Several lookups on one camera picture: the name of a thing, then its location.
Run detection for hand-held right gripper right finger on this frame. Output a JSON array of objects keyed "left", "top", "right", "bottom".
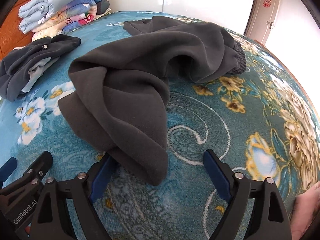
[{"left": 203, "top": 149, "right": 293, "bottom": 240}]

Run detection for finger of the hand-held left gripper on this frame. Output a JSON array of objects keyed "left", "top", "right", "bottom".
[
  {"left": 24, "top": 151, "right": 53, "bottom": 184},
  {"left": 0, "top": 157, "right": 17, "bottom": 183}
]

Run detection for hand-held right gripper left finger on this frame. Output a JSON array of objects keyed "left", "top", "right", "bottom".
[{"left": 31, "top": 152, "right": 118, "bottom": 240}]

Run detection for dark grey pants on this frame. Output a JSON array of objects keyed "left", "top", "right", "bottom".
[{"left": 58, "top": 16, "right": 247, "bottom": 186}]

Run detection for teal floral blanket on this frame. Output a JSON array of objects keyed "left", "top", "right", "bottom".
[{"left": 0, "top": 10, "right": 320, "bottom": 240}]

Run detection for dark navy jacket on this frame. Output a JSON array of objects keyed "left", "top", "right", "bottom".
[{"left": 0, "top": 34, "right": 82, "bottom": 102}]

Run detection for orange wooden headboard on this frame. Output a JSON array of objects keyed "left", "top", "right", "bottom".
[{"left": 0, "top": 0, "right": 50, "bottom": 63}]

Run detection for floral folded quilt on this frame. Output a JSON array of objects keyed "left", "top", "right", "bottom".
[{"left": 31, "top": 0, "right": 110, "bottom": 42}]

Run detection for beige door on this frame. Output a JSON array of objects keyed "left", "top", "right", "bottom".
[{"left": 246, "top": 0, "right": 282, "bottom": 44}]

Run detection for dark grey pillow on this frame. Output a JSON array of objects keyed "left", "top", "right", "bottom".
[{"left": 96, "top": 0, "right": 111, "bottom": 14}]

